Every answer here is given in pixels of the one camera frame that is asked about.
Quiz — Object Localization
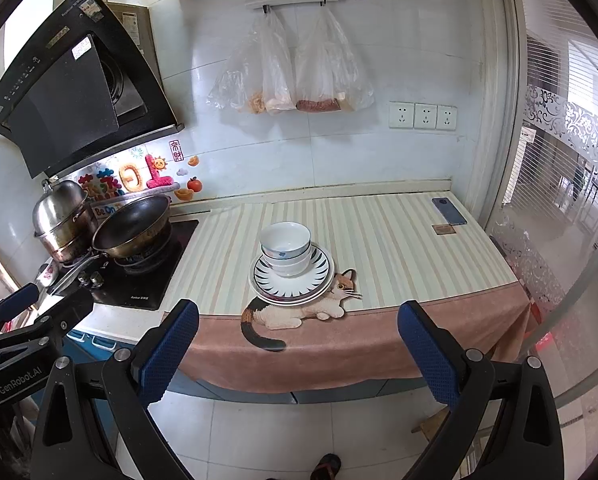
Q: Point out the striped cat print counter cloth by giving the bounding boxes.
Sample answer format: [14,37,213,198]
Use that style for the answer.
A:
[165,191,539,395]

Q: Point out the patterned glass sliding door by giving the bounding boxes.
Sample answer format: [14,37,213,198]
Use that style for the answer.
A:
[482,0,598,413]

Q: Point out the dark frying pan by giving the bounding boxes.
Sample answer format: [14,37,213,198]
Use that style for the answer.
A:
[49,194,174,297]

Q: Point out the small floral cup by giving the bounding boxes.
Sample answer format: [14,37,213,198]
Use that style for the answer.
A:
[35,260,62,287]

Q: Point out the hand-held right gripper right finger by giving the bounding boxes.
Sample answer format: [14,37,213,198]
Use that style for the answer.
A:
[397,300,565,480]

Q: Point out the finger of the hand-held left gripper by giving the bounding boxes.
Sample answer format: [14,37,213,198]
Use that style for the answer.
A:
[0,283,40,333]
[26,287,96,343]

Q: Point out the dark blue smartphone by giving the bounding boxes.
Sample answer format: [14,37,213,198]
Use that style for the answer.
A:
[431,197,468,226]

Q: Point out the clear plastic bag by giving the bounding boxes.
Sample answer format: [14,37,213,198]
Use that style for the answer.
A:
[208,9,298,116]
[294,4,376,113]

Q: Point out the black range hood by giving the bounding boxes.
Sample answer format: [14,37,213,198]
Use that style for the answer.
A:
[0,0,185,180]

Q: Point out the white wall socket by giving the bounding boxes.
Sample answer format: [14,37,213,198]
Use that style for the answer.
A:
[436,105,458,132]
[389,101,414,130]
[413,103,438,131]

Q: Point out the colourful wall stickers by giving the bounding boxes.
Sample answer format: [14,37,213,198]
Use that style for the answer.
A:
[76,140,205,213]

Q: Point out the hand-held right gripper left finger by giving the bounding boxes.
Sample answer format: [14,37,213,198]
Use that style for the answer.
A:
[31,299,201,480]

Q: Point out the black slipper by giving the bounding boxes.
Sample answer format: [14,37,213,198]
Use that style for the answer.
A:
[311,453,342,480]

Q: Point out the blue striped white plate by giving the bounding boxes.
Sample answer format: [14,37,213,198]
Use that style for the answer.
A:
[251,241,336,302]

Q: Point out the black glass gas stove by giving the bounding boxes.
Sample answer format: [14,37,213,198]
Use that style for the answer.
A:
[54,217,200,312]

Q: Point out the stainless steel steamer pot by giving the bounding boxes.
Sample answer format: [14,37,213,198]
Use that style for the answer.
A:
[33,179,100,266]

